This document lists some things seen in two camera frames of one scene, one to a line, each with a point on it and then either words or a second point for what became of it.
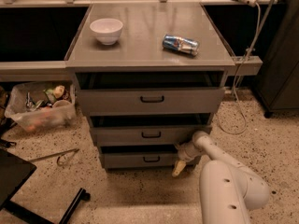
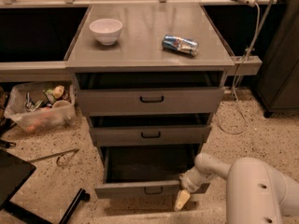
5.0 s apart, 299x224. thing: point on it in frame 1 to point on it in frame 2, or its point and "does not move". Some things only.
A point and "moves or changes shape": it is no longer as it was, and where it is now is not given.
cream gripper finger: [178, 167] to [182, 199]
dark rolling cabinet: [277, 83] does not move
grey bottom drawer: [140, 161] moves or changes shape
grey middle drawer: [155, 135] does not move
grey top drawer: [151, 102] does not move
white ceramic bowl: [107, 31] does not move
